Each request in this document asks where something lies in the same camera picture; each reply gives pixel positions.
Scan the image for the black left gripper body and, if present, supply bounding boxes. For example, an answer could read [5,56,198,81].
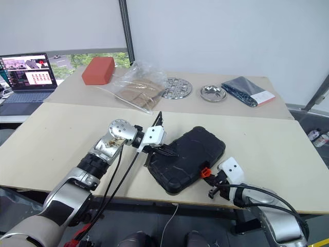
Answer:
[140,143,165,156]

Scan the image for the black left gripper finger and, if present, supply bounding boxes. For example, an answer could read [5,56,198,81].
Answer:
[160,144,178,155]
[154,149,180,158]

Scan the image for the brown cardboard sheets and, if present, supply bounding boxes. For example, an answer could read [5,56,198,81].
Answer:
[114,79,165,111]

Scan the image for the open laptop computer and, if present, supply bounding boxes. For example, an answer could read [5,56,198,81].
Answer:
[0,52,59,110]

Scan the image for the small steel bowl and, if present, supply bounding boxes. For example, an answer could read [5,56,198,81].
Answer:
[199,84,228,103]

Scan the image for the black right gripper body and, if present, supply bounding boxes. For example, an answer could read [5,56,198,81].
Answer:
[211,171,232,200]

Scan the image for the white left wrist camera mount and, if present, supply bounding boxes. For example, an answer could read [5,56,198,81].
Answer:
[137,126,165,153]

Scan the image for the black hard case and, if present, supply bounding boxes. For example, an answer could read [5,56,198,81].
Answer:
[146,126,226,195]

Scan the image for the clear plastic bag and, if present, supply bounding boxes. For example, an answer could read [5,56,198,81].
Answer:
[96,60,168,114]

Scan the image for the thin white cable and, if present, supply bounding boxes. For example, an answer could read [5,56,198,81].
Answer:
[163,203,179,241]

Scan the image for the dark folded cloth packet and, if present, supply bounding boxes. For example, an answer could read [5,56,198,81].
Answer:
[221,76,276,108]

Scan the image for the perforated round steel plate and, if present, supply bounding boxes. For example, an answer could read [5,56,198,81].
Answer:
[161,76,193,100]

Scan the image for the small labelled bottle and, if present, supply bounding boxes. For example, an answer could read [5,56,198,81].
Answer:
[315,133,329,148]
[308,128,322,142]

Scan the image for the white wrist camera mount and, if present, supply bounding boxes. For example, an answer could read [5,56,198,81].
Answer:
[137,126,165,153]
[217,156,245,203]

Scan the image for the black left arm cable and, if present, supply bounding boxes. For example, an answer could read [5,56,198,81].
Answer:
[99,144,124,206]
[86,111,165,232]

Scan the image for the dark ribbed pole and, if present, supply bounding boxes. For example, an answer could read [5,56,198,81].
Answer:
[118,0,136,68]

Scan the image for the grey metal frame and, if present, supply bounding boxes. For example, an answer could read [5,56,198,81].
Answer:
[302,74,329,113]

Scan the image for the red rectangular box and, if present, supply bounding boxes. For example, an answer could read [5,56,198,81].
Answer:
[81,57,116,85]

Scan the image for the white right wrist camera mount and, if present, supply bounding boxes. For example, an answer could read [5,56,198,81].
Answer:
[217,156,245,203]

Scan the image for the dark rounded shape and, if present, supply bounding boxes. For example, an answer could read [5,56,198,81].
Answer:
[185,231,209,247]
[119,231,159,247]

